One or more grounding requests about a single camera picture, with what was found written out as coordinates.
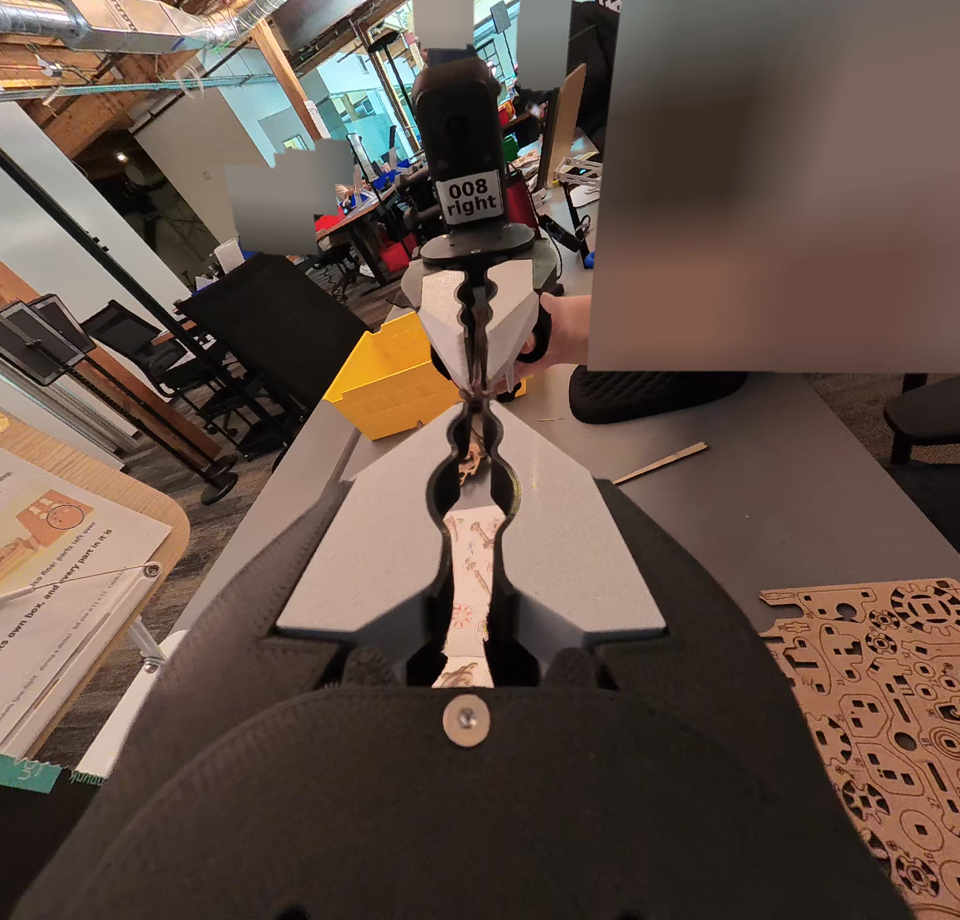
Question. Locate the black oval mesh pad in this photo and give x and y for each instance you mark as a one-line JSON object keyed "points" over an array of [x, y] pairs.
{"points": [[637, 395]]}

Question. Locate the silver ventilation duct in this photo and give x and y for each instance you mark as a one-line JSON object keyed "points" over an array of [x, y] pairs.
{"points": [[135, 20]]}

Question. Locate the black knobbed stand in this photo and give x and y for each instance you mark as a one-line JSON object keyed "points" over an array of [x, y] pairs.
{"points": [[420, 200]]}

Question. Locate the black chair seat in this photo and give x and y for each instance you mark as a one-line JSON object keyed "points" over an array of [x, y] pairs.
{"points": [[926, 410]]}

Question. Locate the long thin wooden strip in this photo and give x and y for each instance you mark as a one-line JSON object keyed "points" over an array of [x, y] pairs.
{"points": [[660, 463]]}

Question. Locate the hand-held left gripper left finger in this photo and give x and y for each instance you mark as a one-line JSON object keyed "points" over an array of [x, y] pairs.
{"points": [[360, 560]]}

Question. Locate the person's right hand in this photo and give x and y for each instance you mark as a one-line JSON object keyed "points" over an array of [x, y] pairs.
{"points": [[570, 328]]}

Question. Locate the yellow plastic bin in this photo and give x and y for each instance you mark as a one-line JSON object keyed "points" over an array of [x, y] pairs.
{"points": [[375, 395]]}

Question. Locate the red storage bin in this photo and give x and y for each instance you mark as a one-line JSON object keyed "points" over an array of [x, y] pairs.
{"points": [[328, 223], [394, 259]]}

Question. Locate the wooden office desk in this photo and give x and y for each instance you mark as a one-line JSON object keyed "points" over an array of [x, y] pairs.
{"points": [[352, 219]]}

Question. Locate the printed instruction booklet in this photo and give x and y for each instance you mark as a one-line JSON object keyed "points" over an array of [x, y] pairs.
{"points": [[472, 560]]}

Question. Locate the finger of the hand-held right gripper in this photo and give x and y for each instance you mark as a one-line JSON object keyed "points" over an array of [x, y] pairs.
{"points": [[514, 313], [442, 313]]}

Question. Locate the small wooden gear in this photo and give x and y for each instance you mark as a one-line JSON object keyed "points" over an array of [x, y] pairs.
{"points": [[472, 394]]}

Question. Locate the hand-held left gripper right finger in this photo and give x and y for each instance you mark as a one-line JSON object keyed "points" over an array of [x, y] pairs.
{"points": [[585, 560]]}

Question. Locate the wooden cutout parts sheet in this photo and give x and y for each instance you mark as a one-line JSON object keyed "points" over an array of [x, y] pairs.
{"points": [[784, 639]]}

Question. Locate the assembled wooden sub-model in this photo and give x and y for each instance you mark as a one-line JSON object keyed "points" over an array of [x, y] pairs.
{"points": [[471, 470]]}

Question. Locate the red water bottle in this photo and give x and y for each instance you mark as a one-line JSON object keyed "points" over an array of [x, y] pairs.
{"points": [[521, 200]]}

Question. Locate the black partition panel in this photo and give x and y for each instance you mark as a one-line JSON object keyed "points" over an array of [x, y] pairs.
{"points": [[277, 320]]}

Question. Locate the black model kit box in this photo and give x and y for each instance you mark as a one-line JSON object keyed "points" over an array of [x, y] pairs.
{"points": [[30, 774]]}

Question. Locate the white folding stand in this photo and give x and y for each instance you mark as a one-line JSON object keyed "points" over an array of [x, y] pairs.
{"points": [[139, 699], [581, 167]]}

